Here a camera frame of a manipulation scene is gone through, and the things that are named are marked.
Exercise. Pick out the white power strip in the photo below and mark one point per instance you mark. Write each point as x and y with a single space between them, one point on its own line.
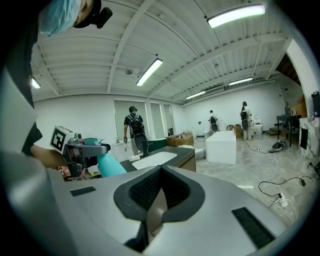
283 200

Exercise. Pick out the cardboard box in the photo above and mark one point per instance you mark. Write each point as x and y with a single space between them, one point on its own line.
171 141
238 131
184 141

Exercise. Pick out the dark vanity counter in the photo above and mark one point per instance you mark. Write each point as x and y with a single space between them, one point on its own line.
183 153

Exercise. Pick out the window blind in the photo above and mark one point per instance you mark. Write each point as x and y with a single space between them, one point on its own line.
168 117
121 115
157 120

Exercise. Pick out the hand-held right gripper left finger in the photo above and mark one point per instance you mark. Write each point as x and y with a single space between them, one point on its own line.
100 200

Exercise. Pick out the dark green bathtub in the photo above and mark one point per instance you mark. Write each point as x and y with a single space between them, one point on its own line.
158 144

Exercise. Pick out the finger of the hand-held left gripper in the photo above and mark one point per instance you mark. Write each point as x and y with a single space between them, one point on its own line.
95 149

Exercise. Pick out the teal spray bottle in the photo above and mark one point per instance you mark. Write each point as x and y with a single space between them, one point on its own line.
110 166

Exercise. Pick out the black head camera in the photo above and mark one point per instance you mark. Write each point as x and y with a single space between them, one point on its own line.
103 17

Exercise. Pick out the blue face mask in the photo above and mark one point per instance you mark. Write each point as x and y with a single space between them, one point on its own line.
58 16

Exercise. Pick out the person's left forearm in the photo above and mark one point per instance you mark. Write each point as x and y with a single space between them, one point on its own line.
47 157

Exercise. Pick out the person's black and white shirt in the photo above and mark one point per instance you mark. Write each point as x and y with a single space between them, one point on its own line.
17 112

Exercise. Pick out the white cabinet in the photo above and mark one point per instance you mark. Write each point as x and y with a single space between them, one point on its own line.
121 151

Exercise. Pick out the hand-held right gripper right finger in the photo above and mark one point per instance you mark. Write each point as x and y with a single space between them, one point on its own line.
215 200

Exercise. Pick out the long ceiling light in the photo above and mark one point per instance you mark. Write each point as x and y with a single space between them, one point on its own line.
149 72
35 83
235 15
195 95
240 81

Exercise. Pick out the black faucet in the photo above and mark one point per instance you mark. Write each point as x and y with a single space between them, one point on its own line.
145 148

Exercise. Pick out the black wall screen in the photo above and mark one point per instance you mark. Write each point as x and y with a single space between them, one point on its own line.
316 102

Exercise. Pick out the black power adapter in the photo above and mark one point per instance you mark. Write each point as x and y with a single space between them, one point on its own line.
302 182

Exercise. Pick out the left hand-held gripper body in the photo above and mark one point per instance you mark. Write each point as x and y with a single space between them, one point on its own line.
60 140

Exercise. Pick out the black table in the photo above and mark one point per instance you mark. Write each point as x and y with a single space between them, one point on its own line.
287 117

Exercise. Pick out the white rectangular bathtub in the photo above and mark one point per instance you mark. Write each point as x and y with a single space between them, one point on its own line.
221 150

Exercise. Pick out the marble counter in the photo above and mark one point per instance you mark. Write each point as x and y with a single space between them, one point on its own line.
313 135

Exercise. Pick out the white sink basin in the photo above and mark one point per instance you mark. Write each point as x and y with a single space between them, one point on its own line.
155 160

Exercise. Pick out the black and white floor device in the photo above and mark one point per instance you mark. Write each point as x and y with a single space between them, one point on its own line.
279 146

